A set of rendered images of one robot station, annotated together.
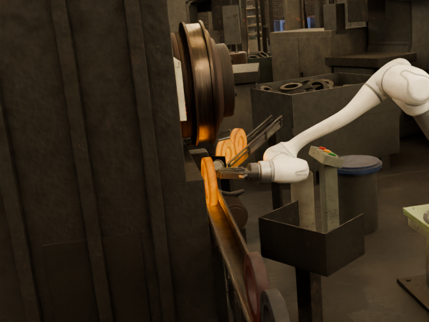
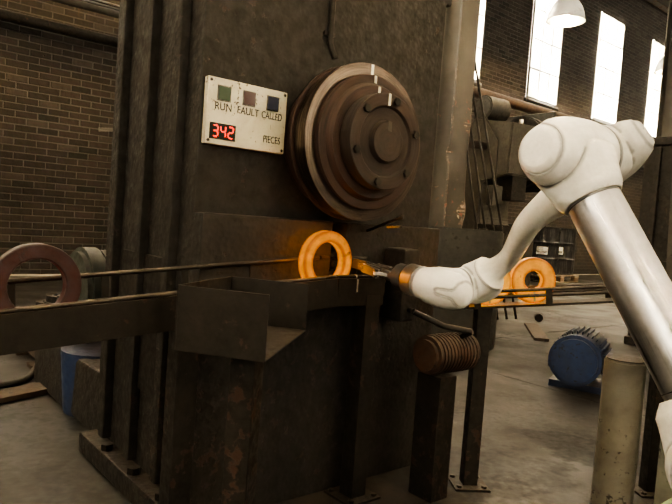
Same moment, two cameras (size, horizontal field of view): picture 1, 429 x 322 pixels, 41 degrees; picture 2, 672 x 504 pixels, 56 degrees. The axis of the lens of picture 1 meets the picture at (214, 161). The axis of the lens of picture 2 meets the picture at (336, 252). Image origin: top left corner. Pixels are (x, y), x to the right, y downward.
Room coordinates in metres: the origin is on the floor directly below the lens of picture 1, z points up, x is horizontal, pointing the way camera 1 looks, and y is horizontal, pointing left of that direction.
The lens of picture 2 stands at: (1.15, -1.57, 0.88)
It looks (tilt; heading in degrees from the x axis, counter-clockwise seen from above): 3 degrees down; 57
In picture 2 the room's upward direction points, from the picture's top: 4 degrees clockwise
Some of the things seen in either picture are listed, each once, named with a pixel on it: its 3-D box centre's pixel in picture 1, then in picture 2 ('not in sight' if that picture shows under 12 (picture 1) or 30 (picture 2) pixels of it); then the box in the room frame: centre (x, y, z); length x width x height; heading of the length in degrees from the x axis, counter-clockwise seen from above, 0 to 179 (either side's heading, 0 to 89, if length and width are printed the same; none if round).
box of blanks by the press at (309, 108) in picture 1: (319, 124); not in sight; (4.83, -0.92, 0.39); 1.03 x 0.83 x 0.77; 113
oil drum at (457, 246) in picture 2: not in sight; (459, 285); (4.51, 1.92, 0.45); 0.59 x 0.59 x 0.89
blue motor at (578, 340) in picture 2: not in sight; (581, 356); (4.41, 0.74, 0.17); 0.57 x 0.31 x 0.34; 28
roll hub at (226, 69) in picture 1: (223, 80); (382, 142); (2.25, -0.06, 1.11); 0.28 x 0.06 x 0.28; 8
